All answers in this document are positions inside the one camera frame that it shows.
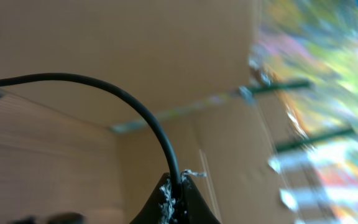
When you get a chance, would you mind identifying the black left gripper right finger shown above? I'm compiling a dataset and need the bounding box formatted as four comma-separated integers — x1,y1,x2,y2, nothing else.
178,169,220,224

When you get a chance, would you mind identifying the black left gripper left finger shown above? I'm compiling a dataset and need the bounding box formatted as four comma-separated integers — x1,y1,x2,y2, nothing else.
130,173,175,224

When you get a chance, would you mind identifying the thin black usb cable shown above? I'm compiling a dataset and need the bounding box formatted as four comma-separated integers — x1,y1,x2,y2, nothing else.
0,72,182,194

